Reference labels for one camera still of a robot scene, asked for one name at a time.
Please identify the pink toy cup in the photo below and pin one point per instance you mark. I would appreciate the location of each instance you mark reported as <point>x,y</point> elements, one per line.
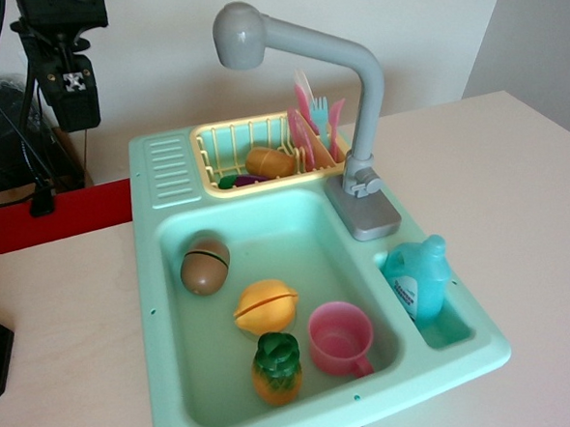
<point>340,337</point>

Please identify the purple toy eggplant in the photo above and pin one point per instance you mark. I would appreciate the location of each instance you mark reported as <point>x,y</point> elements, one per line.
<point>240,180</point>

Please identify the black tripod mount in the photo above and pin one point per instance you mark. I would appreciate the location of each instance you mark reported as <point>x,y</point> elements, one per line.
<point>64,74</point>

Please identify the pink toy knife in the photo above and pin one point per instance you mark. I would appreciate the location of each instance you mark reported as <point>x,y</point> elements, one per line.
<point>333,120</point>

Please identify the yellow dish rack basket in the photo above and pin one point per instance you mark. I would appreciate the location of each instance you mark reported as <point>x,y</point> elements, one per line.
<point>221,148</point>

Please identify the mint green toy sink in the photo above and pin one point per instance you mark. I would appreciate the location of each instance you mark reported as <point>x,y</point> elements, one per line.
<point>198,360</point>

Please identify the brown toy kiwi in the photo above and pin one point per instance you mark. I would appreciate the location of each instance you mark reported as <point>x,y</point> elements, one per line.
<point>205,266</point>

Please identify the red board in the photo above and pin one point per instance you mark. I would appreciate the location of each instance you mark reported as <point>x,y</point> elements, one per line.
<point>76,212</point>

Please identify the grey toy faucet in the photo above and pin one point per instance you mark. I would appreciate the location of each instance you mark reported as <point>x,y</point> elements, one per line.
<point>242,34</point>

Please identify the blue toy fork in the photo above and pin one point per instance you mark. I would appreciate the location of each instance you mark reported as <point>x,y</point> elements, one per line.
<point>319,116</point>

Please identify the yellow toy lemon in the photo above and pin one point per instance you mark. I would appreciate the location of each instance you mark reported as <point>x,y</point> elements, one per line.
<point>265,306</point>

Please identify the pink toy plate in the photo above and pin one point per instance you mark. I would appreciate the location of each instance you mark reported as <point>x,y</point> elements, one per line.
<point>299,132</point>

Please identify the toy pineapple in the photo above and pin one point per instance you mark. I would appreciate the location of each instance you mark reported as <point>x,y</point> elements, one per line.
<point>276,369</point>

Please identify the pink toy spatula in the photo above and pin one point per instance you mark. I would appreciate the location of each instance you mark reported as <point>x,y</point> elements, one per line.
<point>304,97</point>

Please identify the orange toy fruit in rack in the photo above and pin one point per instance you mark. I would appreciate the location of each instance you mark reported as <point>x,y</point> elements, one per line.
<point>269,163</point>

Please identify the blue toy detergent bottle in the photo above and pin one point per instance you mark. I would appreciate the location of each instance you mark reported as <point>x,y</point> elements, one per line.
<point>417,273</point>

